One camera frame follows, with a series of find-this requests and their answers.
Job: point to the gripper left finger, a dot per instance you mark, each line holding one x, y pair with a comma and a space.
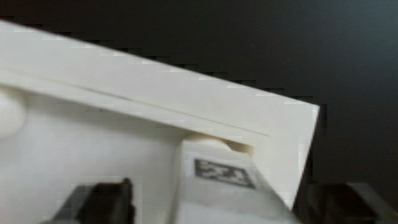
99, 205

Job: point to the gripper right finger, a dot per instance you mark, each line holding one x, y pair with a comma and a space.
346, 203

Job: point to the white square table top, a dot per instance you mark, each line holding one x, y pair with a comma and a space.
99, 110

